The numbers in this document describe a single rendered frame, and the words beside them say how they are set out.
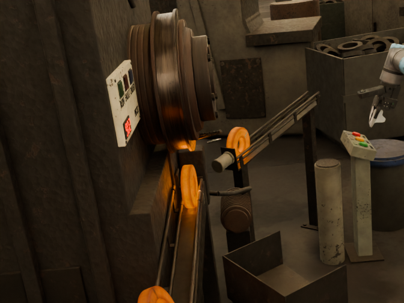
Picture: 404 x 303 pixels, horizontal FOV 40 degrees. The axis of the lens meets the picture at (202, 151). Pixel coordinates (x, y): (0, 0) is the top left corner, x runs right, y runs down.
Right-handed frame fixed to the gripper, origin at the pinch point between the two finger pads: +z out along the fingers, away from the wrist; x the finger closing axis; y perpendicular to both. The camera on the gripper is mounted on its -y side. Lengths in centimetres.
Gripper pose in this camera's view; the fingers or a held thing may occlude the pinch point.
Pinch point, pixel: (370, 124)
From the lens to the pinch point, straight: 260.7
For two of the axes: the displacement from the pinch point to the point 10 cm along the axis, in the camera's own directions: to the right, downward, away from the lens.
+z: -2.2, 9.1, 3.5
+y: 9.8, 2.1, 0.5
